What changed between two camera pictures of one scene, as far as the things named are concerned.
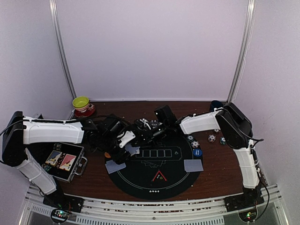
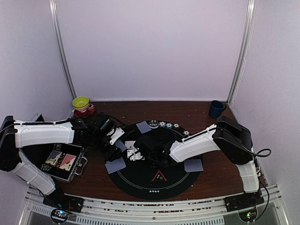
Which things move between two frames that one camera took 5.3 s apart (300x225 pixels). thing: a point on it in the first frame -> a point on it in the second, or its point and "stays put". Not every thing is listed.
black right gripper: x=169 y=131 -> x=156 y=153
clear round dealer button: x=153 y=124 stays put
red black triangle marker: x=159 y=177 stays put
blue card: x=193 y=165 stays put
